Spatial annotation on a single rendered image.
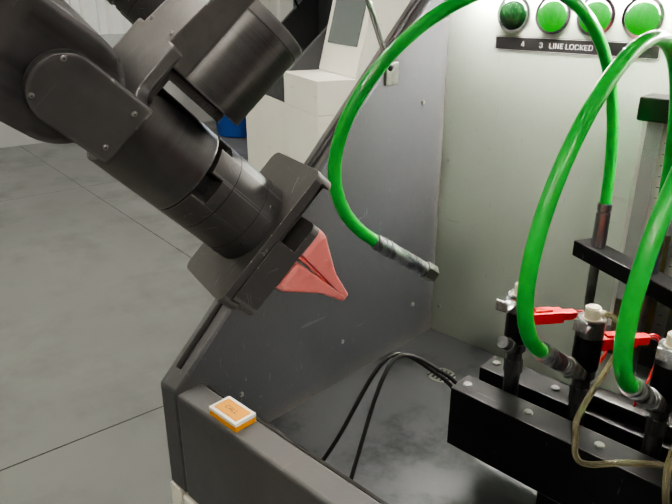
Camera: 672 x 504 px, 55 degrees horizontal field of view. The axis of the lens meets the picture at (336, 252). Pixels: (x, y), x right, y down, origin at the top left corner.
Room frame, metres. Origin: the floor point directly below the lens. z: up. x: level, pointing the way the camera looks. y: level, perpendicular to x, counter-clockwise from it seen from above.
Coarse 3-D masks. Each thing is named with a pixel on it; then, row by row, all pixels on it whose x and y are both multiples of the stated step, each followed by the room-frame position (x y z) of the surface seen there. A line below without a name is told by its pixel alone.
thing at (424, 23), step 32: (448, 0) 0.69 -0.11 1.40; (576, 0) 0.74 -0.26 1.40; (416, 32) 0.67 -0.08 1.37; (384, 64) 0.65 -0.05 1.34; (608, 64) 0.77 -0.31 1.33; (352, 96) 0.65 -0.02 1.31; (608, 96) 0.77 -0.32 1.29; (608, 128) 0.78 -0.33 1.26; (608, 160) 0.78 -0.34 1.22; (608, 192) 0.78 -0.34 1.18; (352, 224) 0.64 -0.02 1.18
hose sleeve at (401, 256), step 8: (384, 240) 0.66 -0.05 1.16; (376, 248) 0.65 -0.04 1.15; (384, 248) 0.65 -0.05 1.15; (392, 248) 0.66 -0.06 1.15; (400, 248) 0.67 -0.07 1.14; (392, 256) 0.66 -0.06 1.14; (400, 256) 0.66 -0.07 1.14; (408, 256) 0.67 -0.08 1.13; (416, 256) 0.68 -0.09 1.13; (400, 264) 0.67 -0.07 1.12; (408, 264) 0.67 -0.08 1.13; (416, 264) 0.67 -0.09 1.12; (424, 264) 0.68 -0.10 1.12; (416, 272) 0.67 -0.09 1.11; (424, 272) 0.67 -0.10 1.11
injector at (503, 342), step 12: (516, 312) 0.63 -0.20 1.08; (516, 324) 0.63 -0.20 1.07; (504, 336) 0.62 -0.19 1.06; (516, 336) 0.63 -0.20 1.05; (504, 348) 0.62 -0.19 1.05; (516, 348) 0.63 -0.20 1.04; (504, 360) 0.64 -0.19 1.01; (516, 360) 0.63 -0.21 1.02; (504, 372) 0.64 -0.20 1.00; (516, 372) 0.63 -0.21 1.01; (504, 384) 0.64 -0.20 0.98; (516, 384) 0.63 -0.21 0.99
